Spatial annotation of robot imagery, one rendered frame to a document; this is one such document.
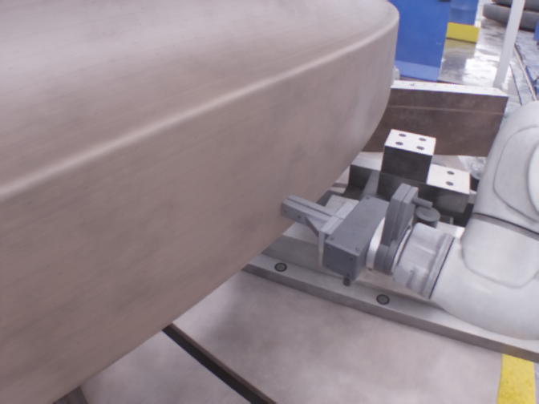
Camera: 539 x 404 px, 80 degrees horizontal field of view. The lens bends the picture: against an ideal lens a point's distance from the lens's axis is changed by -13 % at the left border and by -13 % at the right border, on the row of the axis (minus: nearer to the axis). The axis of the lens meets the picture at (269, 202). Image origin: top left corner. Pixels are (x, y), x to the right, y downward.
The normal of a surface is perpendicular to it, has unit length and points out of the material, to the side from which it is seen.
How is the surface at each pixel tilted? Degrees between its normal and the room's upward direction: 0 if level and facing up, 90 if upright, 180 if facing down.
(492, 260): 48
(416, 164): 90
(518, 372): 0
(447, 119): 90
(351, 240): 0
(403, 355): 0
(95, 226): 90
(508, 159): 66
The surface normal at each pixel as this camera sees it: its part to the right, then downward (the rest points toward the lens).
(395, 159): -0.44, 0.52
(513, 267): -0.37, -0.21
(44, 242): 0.71, 0.40
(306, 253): -0.43, 0.24
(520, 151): -0.88, -0.44
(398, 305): -0.02, -0.82
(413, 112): -0.07, 0.58
